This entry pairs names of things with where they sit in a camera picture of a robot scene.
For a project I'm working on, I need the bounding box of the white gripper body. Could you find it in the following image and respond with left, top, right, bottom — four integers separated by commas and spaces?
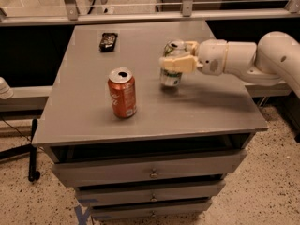
197, 39, 227, 76

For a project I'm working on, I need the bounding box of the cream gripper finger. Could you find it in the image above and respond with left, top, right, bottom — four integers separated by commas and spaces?
185, 41, 199, 56
159, 55, 203, 73

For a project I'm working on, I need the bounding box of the green white 7up can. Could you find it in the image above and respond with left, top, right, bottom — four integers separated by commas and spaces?
160, 39, 188, 87

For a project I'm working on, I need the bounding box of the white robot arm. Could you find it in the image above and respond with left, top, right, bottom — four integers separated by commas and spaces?
159, 31, 300, 97

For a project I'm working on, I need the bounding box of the red coke can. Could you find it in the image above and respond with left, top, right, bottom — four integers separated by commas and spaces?
108, 67, 137, 118

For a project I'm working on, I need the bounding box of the black snack bag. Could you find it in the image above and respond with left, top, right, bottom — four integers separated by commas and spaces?
99, 33, 118, 53

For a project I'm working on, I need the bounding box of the grey drawer cabinet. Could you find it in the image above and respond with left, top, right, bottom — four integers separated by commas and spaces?
32, 20, 270, 222

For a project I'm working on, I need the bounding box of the top grey drawer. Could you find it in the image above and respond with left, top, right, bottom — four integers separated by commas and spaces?
52, 150, 247, 187

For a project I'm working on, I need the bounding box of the grey drawer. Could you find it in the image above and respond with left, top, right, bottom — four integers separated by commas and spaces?
52, 150, 247, 187
91, 198, 212, 220
76, 180, 225, 206

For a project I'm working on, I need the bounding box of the middle grey drawer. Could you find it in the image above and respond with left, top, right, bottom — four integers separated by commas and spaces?
76, 180, 225, 206

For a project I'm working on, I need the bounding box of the bottom grey drawer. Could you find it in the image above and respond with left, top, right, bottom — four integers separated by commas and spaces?
91, 198, 212, 220

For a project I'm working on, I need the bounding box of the white cylinder object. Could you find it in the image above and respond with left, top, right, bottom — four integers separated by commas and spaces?
0, 77, 13, 99

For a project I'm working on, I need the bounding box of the blue floor tape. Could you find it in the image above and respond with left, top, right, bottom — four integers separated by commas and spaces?
74, 202, 106, 225

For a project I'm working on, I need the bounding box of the black tripod stand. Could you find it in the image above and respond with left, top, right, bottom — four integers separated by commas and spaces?
0, 119, 40, 182

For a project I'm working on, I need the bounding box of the metal railing frame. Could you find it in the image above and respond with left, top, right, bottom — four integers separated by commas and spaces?
0, 0, 299, 26

